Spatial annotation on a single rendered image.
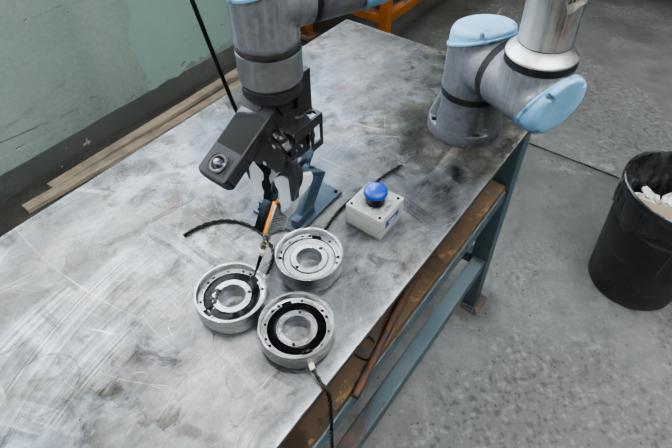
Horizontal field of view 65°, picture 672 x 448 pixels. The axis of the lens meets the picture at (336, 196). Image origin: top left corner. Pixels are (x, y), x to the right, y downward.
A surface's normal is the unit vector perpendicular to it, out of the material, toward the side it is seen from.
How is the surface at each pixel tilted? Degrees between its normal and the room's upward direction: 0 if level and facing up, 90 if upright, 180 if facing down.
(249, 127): 29
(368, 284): 0
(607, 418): 0
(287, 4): 87
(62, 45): 90
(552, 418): 0
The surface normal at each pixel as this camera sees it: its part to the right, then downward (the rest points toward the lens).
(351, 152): 0.00, -0.71
